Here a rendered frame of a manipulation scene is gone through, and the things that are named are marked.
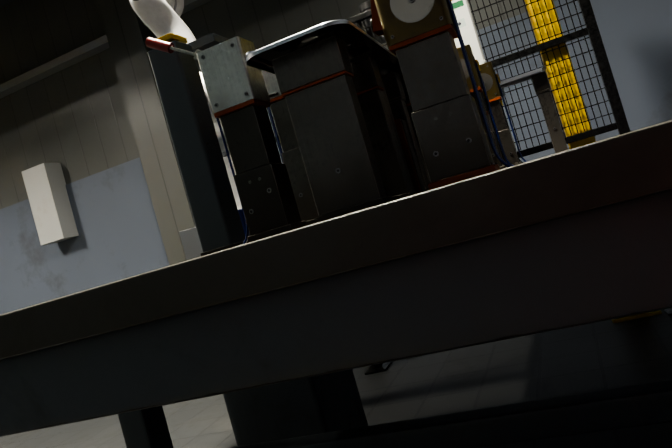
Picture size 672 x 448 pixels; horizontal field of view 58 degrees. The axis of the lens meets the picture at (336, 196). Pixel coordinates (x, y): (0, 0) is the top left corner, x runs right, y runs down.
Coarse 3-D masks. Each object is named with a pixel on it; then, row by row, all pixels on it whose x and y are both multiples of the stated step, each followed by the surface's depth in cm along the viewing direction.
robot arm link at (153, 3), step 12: (132, 0) 185; (144, 0) 184; (156, 0) 185; (168, 0) 193; (144, 12) 186; (156, 12) 187; (168, 12) 188; (156, 24) 189; (168, 24) 189; (180, 24) 190; (156, 36) 192; (192, 36) 192; (204, 84) 181; (216, 120) 189
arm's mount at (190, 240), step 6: (192, 228) 185; (180, 234) 187; (186, 234) 186; (192, 234) 185; (186, 240) 186; (192, 240) 185; (198, 240) 185; (186, 246) 186; (192, 246) 186; (198, 246) 185; (186, 252) 186; (192, 252) 186; (198, 252) 185; (186, 258) 187; (192, 258) 186
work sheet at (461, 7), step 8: (456, 0) 254; (464, 0) 253; (456, 8) 254; (464, 8) 253; (456, 16) 254; (464, 16) 253; (464, 24) 253; (472, 24) 252; (464, 32) 253; (472, 32) 252; (456, 40) 255; (464, 40) 254; (472, 40) 253; (472, 48) 253; (480, 48) 252; (480, 56) 252; (480, 64) 252
